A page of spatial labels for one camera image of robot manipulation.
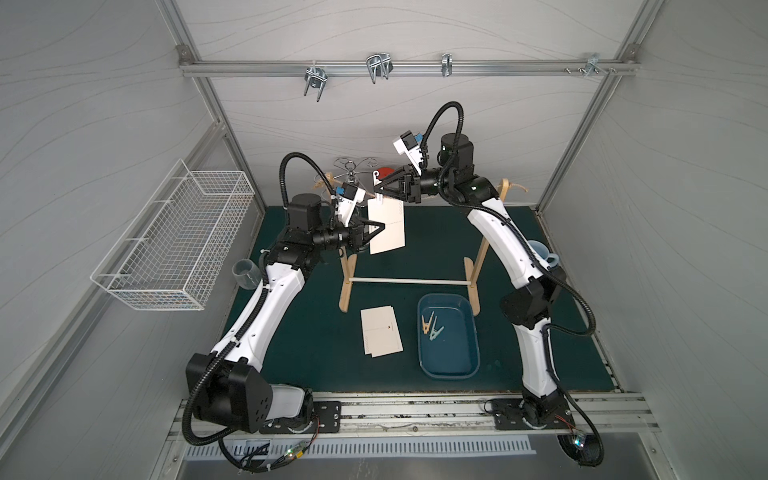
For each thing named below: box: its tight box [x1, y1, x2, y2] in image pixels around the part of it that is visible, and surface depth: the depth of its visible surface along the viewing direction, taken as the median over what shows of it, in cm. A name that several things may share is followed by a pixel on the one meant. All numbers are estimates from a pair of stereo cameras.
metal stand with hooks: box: [333, 157, 379, 188], surface depth 92 cm
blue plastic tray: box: [417, 293, 480, 379], surface depth 88 cm
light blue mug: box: [528, 240, 560, 268], surface depth 101 cm
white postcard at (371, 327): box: [360, 306, 381, 358], surface depth 91 cm
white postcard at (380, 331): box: [360, 305, 404, 358], surface depth 90 cm
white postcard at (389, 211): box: [367, 196, 405, 255], surface depth 71 cm
